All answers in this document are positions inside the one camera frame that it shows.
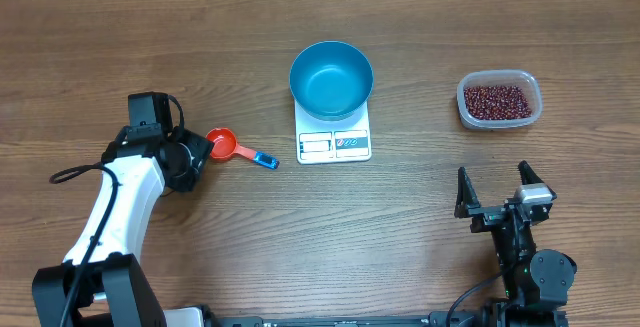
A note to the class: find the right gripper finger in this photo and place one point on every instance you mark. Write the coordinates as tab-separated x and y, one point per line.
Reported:
467	203
528	175

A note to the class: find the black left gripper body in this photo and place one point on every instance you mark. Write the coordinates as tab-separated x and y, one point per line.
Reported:
193	152

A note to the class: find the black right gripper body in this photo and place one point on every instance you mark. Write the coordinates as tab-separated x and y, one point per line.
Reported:
503	239

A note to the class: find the red scoop blue handle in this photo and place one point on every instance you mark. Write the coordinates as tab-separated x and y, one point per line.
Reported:
226	146

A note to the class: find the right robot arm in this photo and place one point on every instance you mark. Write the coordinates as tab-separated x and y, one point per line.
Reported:
536	281

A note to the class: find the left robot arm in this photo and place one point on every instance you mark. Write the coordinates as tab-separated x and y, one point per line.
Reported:
100	281

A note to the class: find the white digital kitchen scale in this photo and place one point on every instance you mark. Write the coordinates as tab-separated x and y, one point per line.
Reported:
323	141

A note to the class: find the blue metal bowl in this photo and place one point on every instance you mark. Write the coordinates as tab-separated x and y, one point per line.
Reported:
330	80

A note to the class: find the red beans pile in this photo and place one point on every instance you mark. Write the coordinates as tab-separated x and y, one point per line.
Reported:
497	102

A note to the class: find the clear plastic container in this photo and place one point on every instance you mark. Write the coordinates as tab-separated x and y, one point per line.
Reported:
522	79

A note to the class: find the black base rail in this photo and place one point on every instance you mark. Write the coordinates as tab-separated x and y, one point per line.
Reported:
345	322

